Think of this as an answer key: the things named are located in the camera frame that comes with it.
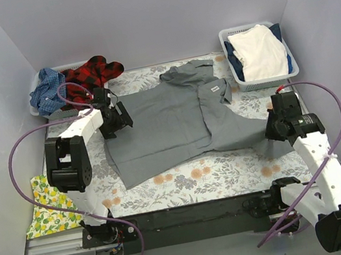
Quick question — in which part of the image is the lemon print cloth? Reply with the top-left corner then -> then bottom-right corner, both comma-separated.
16,168 -> 85,240

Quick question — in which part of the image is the white folded shirt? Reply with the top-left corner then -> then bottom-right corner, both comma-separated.
225,20 -> 292,85

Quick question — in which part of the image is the floral patterned table mat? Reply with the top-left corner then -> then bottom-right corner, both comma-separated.
87,52 -> 311,218

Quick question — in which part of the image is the grey long sleeve shirt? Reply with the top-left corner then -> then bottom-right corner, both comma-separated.
104,59 -> 293,189

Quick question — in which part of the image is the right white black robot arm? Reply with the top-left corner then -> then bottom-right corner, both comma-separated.
266,92 -> 341,252

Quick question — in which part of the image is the right white plastic basket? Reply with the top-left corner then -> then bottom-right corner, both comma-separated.
218,21 -> 299,92

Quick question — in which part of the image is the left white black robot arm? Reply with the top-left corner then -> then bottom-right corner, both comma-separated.
44,86 -> 133,244

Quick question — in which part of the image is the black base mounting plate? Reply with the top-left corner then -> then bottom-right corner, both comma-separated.
82,188 -> 288,255

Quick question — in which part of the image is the red black plaid shirt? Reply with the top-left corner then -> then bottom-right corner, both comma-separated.
60,55 -> 125,104

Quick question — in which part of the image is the dark blue folded garment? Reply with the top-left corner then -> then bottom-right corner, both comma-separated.
221,21 -> 295,85

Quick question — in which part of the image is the blue checked shirt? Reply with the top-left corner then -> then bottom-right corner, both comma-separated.
30,68 -> 66,116

